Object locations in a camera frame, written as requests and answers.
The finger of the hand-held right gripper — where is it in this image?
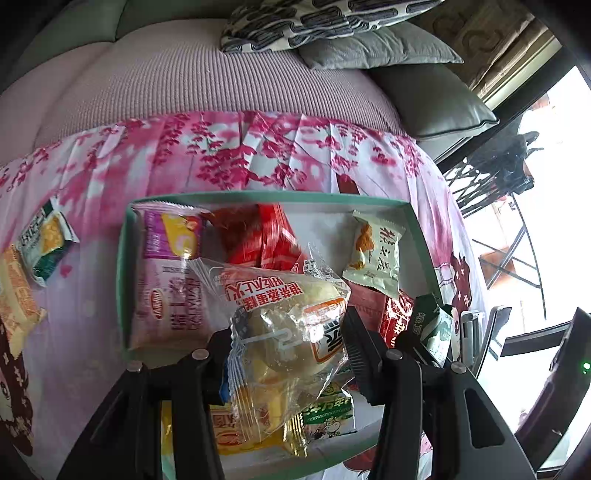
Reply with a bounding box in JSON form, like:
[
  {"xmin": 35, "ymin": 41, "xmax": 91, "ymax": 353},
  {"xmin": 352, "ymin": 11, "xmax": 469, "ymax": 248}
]
[{"xmin": 459, "ymin": 307, "xmax": 513, "ymax": 370}]

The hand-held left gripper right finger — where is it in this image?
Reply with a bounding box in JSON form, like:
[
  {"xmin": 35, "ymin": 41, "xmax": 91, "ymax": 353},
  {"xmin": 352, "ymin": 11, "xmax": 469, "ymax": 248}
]
[{"xmin": 344, "ymin": 307, "xmax": 539, "ymax": 480}]

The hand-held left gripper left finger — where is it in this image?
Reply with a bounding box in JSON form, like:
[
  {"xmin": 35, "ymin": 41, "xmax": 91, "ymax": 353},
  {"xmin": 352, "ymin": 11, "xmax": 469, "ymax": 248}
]
[{"xmin": 55, "ymin": 328, "xmax": 234, "ymax": 480}]

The dark green snack box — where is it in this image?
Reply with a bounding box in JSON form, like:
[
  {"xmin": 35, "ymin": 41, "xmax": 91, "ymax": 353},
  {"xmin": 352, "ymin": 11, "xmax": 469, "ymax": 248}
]
[{"xmin": 413, "ymin": 293, "xmax": 455, "ymax": 367}]

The yellow bread packet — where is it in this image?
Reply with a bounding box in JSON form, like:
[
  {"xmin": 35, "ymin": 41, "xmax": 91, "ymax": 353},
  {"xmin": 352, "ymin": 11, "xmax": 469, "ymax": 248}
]
[{"xmin": 159, "ymin": 388, "xmax": 324, "ymax": 457}]

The clear round pastry packet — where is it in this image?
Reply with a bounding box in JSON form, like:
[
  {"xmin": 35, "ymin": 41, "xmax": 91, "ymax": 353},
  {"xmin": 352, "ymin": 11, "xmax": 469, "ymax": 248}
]
[{"xmin": 188, "ymin": 242, "xmax": 355, "ymax": 444}]

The teal shallow tray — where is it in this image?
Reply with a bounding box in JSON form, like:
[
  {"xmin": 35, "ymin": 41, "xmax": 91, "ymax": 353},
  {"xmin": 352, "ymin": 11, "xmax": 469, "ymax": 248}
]
[{"xmin": 115, "ymin": 191, "xmax": 446, "ymax": 478}]

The red flat snack packet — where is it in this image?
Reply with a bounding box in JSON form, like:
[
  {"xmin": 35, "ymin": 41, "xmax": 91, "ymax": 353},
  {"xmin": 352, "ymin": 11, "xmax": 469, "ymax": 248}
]
[{"xmin": 351, "ymin": 286, "xmax": 416, "ymax": 347}]

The green white drink carton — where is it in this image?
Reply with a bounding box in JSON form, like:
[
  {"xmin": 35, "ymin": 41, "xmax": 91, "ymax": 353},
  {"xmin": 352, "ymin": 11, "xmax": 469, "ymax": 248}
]
[{"xmin": 302, "ymin": 383, "xmax": 358, "ymax": 441}]

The pink cake packet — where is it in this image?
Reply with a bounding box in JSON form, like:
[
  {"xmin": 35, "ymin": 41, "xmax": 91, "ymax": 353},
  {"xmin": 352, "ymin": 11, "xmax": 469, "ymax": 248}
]
[{"xmin": 129, "ymin": 203, "xmax": 215, "ymax": 352}]

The pale green snack packet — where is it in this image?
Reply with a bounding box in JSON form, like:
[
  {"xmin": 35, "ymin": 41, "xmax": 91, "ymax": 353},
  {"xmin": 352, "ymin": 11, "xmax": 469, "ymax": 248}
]
[{"xmin": 342, "ymin": 210, "xmax": 407, "ymax": 301}]

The red crinkled snack packet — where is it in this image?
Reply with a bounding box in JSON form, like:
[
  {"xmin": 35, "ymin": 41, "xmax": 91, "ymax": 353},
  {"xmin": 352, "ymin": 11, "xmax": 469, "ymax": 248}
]
[{"xmin": 210, "ymin": 203, "xmax": 315, "ymax": 273}]

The black metal rack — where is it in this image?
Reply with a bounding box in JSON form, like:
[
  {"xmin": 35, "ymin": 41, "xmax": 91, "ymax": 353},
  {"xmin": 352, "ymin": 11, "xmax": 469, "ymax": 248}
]
[{"xmin": 441, "ymin": 131, "xmax": 548, "ymax": 291}]

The orange wafer packet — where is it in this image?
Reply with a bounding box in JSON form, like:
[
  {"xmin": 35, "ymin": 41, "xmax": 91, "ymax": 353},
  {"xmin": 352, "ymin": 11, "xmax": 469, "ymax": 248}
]
[{"xmin": 0, "ymin": 247, "xmax": 48, "ymax": 358}]

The green white cracker packet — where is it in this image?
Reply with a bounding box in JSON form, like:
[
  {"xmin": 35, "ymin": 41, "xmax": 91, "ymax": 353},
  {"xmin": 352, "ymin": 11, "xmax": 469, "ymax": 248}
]
[{"xmin": 17, "ymin": 198, "xmax": 80, "ymax": 288}]

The printed pink cartoon blanket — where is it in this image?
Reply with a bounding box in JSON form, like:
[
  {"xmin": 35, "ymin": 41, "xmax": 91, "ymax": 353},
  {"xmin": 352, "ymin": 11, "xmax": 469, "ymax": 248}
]
[{"xmin": 0, "ymin": 111, "xmax": 490, "ymax": 480}]

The patterned beige curtain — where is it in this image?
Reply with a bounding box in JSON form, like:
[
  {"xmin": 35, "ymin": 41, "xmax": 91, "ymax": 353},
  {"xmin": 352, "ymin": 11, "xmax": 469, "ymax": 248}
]
[{"xmin": 416, "ymin": 0, "xmax": 561, "ymax": 100}]

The grey pillow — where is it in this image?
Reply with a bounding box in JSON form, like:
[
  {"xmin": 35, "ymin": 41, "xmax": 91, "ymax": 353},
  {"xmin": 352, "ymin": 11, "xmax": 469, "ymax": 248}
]
[{"xmin": 298, "ymin": 21, "xmax": 465, "ymax": 71}]

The black white patterned pillow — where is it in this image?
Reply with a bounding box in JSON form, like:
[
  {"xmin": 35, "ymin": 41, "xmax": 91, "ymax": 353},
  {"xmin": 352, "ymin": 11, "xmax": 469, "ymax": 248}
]
[{"xmin": 219, "ymin": 0, "xmax": 446, "ymax": 52}]

